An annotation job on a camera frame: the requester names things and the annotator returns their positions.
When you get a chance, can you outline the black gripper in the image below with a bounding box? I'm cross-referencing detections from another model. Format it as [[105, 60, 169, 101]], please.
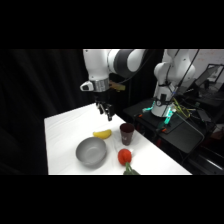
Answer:
[[94, 91, 115, 122]]

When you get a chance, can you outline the brown plastic cup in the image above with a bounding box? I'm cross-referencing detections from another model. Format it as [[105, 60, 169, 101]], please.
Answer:
[[119, 122, 136, 146]]

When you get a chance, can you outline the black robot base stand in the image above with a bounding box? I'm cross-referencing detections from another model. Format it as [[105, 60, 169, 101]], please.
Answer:
[[122, 96, 224, 164]]

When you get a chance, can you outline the grey metal bowl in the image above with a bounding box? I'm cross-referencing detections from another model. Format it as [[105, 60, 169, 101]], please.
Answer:
[[75, 136, 108, 168]]

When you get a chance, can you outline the yellow banana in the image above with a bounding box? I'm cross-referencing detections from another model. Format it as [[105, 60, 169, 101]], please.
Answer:
[[92, 128, 113, 140]]

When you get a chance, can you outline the red tomato toy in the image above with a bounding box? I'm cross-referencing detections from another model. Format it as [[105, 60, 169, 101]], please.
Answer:
[[117, 148, 133, 166]]

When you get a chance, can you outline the green vegetable toy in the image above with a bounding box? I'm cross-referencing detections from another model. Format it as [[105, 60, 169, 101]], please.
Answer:
[[123, 162, 141, 176]]

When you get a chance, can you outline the black laptop monitor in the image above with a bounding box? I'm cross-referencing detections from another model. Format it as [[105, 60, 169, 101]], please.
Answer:
[[194, 63, 224, 90]]

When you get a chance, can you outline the yellow green cable bundle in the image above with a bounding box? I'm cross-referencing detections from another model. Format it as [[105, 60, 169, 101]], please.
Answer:
[[171, 96, 198, 120]]

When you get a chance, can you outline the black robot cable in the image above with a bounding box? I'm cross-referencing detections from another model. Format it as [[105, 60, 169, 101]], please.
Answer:
[[164, 49, 202, 101]]

